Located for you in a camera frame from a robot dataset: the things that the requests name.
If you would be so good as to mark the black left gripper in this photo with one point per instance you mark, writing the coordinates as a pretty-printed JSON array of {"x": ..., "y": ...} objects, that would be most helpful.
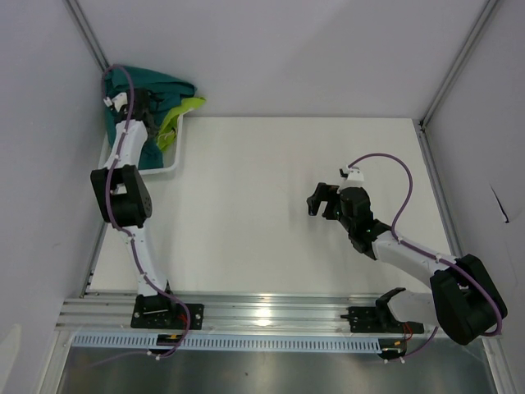
[{"x": 154, "y": 131}]

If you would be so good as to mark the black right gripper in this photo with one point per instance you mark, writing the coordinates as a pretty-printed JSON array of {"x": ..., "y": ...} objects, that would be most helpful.
[{"x": 324, "y": 193}]

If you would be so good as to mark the teal green shorts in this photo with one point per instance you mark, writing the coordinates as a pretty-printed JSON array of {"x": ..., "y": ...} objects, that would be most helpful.
[{"x": 169, "y": 89}]

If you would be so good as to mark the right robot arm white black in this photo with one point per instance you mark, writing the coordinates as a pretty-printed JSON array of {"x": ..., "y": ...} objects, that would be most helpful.
[{"x": 462, "y": 299}]

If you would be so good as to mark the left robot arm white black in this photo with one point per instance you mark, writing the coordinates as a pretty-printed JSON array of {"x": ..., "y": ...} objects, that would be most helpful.
[{"x": 122, "y": 196}]

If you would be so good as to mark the lime green shorts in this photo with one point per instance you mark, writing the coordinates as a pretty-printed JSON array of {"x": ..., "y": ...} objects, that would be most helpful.
[{"x": 169, "y": 128}]

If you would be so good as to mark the white plastic basket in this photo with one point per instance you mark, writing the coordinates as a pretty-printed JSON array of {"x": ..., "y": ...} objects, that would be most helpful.
[{"x": 171, "y": 156}]

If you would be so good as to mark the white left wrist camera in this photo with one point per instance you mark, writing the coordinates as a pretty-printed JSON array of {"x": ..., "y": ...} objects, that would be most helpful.
[{"x": 117, "y": 102}]

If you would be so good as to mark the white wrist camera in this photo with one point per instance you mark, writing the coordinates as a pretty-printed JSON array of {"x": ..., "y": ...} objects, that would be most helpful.
[
  {"x": 352, "y": 174},
  {"x": 117, "y": 102}
]

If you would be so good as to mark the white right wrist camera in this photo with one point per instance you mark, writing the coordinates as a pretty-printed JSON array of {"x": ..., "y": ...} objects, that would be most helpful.
[{"x": 352, "y": 174}]

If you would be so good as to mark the left aluminium frame post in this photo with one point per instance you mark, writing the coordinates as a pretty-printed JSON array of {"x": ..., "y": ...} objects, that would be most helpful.
[{"x": 87, "y": 33}]

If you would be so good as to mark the aluminium frame post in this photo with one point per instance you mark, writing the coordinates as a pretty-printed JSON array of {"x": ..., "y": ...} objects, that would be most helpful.
[
  {"x": 87, "y": 33},
  {"x": 460, "y": 60}
]

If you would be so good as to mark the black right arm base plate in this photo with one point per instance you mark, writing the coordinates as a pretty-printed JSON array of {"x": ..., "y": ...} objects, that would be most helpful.
[{"x": 373, "y": 320}]

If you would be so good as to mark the slotted white cable duct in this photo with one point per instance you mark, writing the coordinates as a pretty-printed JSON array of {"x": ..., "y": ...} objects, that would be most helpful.
[{"x": 197, "y": 341}]

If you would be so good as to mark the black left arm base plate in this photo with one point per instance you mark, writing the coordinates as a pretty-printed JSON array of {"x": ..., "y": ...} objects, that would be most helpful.
[{"x": 158, "y": 312}]

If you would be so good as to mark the aluminium mounting rail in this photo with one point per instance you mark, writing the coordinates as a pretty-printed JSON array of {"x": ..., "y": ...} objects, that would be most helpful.
[{"x": 224, "y": 313}]

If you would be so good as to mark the right aluminium frame post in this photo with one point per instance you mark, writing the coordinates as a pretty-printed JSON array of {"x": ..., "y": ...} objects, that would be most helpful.
[{"x": 460, "y": 60}]

